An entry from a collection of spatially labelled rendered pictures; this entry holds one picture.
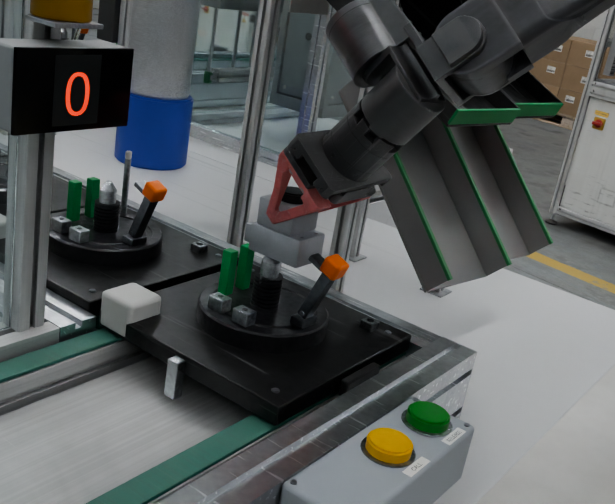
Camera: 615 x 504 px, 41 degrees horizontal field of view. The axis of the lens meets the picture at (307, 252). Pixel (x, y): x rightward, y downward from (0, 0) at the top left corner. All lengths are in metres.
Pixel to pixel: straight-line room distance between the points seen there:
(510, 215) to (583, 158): 4.00
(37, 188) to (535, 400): 0.66
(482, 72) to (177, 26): 1.09
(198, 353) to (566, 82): 8.66
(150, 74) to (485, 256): 0.89
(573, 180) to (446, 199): 4.17
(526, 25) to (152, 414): 0.48
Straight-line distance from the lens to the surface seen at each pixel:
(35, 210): 0.81
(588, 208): 5.23
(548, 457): 0.99
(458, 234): 1.09
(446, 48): 0.69
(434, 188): 1.09
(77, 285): 0.92
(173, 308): 0.88
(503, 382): 1.12
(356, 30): 0.75
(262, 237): 0.83
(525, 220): 1.22
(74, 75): 0.73
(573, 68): 9.31
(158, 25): 1.72
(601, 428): 1.09
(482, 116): 0.99
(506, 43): 0.70
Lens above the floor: 1.35
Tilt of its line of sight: 20 degrees down
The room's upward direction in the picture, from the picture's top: 10 degrees clockwise
